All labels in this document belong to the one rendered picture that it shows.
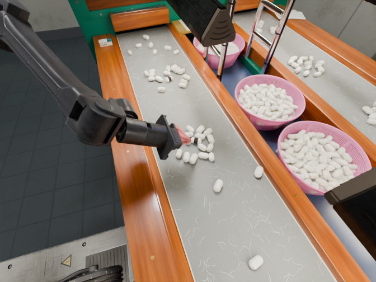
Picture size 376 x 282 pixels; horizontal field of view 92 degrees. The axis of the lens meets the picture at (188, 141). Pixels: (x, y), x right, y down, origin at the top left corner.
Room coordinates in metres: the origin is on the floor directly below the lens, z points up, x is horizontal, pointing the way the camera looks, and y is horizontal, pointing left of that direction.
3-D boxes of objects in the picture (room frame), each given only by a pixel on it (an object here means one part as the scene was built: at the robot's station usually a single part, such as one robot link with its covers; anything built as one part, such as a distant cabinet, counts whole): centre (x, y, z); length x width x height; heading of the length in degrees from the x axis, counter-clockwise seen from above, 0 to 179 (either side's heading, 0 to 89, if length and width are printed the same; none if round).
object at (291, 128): (0.29, -0.42, 0.72); 0.27 x 0.27 x 0.10
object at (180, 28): (1.16, -0.08, 0.77); 0.33 x 0.15 x 0.01; 111
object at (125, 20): (1.09, 0.25, 0.83); 0.30 x 0.06 x 0.07; 111
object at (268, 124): (0.55, -0.32, 0.72); 0.27 x 0.27 x 0.10
